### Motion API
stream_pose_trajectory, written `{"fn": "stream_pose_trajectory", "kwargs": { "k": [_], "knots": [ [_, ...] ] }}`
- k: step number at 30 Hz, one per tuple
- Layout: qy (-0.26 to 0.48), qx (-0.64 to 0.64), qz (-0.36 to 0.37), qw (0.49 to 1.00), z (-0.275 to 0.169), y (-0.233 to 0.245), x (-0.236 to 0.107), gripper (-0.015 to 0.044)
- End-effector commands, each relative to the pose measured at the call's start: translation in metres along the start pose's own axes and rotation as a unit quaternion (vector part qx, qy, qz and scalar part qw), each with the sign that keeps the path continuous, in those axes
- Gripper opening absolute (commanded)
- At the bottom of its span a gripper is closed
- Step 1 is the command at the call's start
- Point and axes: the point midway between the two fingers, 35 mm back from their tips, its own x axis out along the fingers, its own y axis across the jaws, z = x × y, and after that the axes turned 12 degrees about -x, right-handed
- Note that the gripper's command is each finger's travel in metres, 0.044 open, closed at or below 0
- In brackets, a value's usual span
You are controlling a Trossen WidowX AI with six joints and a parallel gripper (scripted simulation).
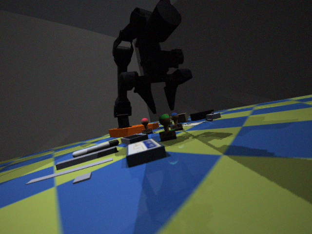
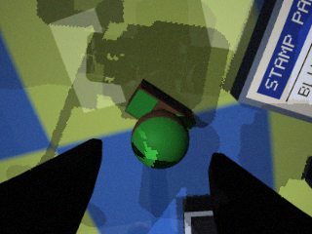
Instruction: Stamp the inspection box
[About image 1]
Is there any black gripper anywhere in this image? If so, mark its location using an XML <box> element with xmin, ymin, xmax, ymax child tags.
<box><xmin>118</xmin><ymin>47</ymin><xmax>193</xmax><ymax>114</ymax></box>

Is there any rubber stamp with blue-topped handle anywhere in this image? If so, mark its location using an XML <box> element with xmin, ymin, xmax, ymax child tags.
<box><xmin>170</xmin><ymin>113</ymin><xmax>183</xmax><ymax>131</ymax></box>

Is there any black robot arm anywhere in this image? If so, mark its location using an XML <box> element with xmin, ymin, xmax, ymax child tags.
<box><xmin>113</xmin><ymin>0</ymin><xmax>184</xmax><ymax>129</ymax></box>

